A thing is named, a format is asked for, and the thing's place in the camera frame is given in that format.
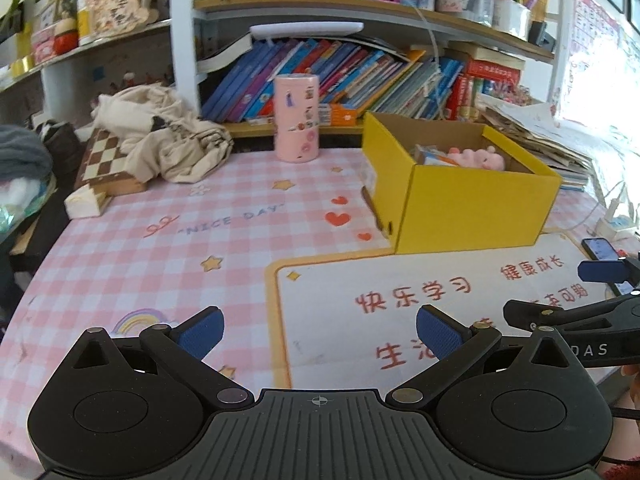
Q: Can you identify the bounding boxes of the thick white paperback book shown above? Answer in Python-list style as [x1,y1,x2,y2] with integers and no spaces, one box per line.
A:
[197,35,253,73]

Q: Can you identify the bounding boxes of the crumpled clear plastic bag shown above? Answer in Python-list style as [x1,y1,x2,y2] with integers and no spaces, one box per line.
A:
[0,175,56,241]

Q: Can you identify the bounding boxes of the wooden chessboard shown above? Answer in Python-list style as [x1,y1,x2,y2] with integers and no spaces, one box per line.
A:
[74,127,148,197]

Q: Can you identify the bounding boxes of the pink plush toy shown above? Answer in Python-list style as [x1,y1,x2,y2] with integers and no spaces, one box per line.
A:
[447,146,506,172]

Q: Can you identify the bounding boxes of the pink checked table mat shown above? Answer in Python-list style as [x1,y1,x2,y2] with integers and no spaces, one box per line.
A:
[0,147,640,461]

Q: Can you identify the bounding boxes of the white wooden bookshelf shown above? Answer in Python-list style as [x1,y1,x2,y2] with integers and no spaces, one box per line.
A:
[0,0,566,136]

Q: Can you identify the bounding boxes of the dark desk gadget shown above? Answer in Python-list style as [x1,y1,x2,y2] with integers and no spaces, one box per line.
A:
[527,20,557,52]

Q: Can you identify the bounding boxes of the yellow white canister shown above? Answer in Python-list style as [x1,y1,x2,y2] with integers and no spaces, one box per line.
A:
[75,0,101,46]

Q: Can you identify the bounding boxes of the beige crumpled cloth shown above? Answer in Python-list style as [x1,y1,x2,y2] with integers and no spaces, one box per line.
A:
[91,85,236,183]

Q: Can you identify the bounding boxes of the white cable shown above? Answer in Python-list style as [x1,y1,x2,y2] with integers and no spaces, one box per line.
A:
[372,0,445,111]

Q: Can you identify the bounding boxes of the row of colourful books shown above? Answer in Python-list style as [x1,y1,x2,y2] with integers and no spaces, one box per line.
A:
[200,37,523,123]

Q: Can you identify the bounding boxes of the white desk lamp head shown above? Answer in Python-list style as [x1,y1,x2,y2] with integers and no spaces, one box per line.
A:
[249,22,364,39]

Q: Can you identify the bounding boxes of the yellow cardboard box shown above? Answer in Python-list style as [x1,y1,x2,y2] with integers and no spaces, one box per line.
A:
[361,111,563,255]

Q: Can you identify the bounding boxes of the pink stickered cylinder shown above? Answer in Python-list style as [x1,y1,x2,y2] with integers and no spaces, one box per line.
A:
[272,73,321,163]

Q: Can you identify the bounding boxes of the cartoon figure ornament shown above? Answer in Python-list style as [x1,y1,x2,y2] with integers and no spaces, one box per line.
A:
[92,0,161,41]

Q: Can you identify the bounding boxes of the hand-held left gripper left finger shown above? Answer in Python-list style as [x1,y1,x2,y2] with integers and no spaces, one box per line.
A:
[65,306,252,407]

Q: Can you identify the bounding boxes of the black smartphone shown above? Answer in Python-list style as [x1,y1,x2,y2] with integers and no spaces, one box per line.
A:
[581,236,638,297]

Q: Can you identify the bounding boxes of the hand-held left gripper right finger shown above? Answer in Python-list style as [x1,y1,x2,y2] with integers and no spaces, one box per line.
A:
[386,304,586,408]

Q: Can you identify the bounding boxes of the orange white card box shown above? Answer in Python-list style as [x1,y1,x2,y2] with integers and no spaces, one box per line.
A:
[320,102,368,127]

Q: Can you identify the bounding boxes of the orange white toothpaste box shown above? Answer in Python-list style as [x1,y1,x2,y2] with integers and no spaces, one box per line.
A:
[415,145,461,167]

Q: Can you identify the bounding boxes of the white orange-edged study mat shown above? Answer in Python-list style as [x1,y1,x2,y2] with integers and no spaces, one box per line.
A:
[264,232,640,391]

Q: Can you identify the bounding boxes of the person's right hand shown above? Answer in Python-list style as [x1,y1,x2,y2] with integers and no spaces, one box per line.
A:
[619,363,640,411]

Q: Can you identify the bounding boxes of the stack of papers and workbooks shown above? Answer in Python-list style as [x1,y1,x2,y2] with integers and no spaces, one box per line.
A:
[477,95,593,192]

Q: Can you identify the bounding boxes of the white power strip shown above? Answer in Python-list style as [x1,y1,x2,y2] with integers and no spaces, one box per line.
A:
[597,210,640,241]

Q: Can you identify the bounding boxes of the grey folded cloth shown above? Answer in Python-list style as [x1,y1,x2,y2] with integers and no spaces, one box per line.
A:
[0,124,53,181]

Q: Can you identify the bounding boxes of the pink wall calendar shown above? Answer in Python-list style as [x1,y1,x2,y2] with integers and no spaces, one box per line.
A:
[572,0,621,116]

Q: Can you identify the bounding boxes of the dark brown bag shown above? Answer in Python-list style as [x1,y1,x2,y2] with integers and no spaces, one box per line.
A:
[42,121,83,173]

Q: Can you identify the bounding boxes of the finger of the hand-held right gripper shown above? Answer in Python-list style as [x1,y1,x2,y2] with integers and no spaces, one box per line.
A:
[579,256,640,285]
[502,294,640,336]

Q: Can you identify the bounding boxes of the red round doll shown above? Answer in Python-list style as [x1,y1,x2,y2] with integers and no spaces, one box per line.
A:
[52,17,81,56]

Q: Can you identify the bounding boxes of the small white paper box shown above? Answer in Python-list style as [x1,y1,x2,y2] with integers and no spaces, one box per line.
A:
[64,185,113,220]

